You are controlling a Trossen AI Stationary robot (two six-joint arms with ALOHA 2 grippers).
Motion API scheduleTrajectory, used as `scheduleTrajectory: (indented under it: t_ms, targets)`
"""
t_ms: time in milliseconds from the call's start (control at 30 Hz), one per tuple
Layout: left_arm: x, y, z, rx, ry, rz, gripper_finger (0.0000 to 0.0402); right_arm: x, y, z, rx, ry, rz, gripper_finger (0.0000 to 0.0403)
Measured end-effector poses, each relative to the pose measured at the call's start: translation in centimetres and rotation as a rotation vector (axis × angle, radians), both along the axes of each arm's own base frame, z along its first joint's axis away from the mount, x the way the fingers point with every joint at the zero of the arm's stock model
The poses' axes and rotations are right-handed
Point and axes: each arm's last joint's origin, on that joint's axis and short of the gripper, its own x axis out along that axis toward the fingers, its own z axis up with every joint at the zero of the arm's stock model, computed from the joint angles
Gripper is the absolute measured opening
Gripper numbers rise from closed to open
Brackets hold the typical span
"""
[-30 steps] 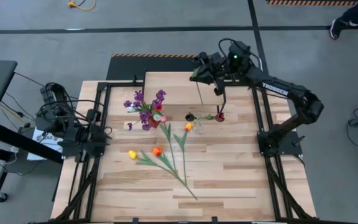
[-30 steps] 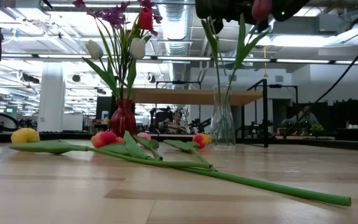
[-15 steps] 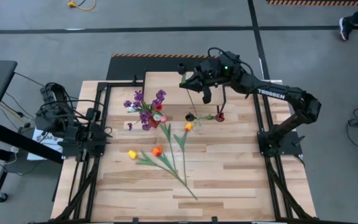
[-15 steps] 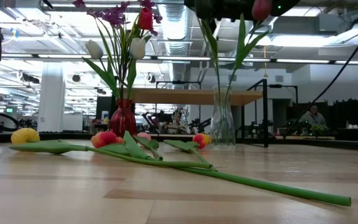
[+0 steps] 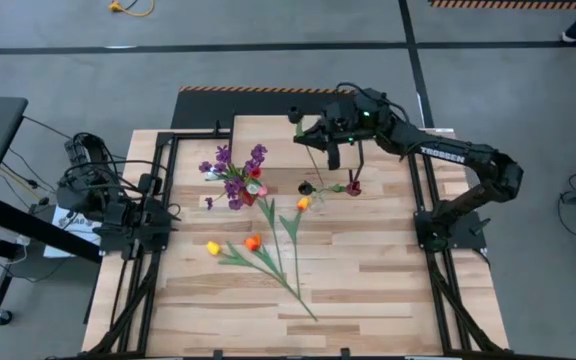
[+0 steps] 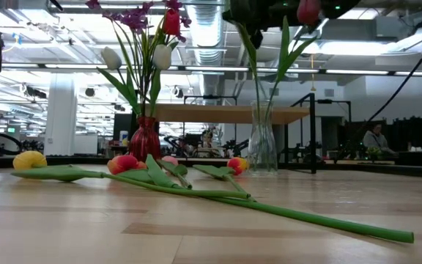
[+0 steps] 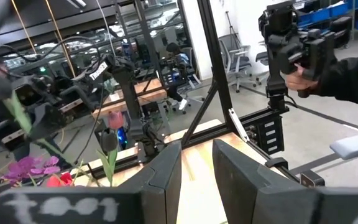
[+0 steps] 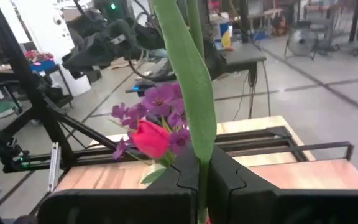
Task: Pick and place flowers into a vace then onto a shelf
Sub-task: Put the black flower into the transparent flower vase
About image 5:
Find yellow extension cord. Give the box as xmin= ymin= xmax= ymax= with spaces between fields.
xmin=108 ymin=0 xmax=156 ymax=18

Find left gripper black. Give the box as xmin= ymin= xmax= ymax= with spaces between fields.
xmin=125 ymin=172 xmax=182 ymax=260

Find purple artificial flower bunch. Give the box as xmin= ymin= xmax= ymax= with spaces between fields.
xmin=198 ymin=143 xmax=269 ymax=211

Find large orange artificial tulip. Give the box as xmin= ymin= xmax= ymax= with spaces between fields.
xmin=244 ymin=233 xmax=319 ymax=322

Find clear glass vase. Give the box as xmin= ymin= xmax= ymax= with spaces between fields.
xmin=310 ymin=187 xmax=330 ymax=217

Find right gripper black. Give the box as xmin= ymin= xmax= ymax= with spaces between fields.
xmin=294 ymin=102 xmax=384 ymax=171

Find black floor mat striped edge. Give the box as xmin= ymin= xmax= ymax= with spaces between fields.
xmin=427 ymin=0 xmax=576 ymax=10
xmin=169 ymin=85 xmax=387 ymax=130

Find pale pink artificial tulip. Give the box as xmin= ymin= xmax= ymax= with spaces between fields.
xmin=256 ymin=185 xmax=288 ymax=276

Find white printed paper sheet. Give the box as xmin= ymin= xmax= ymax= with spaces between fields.
xmin=42 ymin=200 xmax=105 ymax=260

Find yellow red-tipped artificial tulip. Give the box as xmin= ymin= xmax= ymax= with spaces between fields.
xmin=278 ymin=196 xmax=312 ymax=299

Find dark red artificial tulip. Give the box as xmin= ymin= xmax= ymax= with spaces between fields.
xmin=320 ymin=180 xmax=363 ymax=197

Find wooden shelf black metal legs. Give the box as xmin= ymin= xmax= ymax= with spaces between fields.
xmin=226 ymin=114 xmax=365 ymax=189

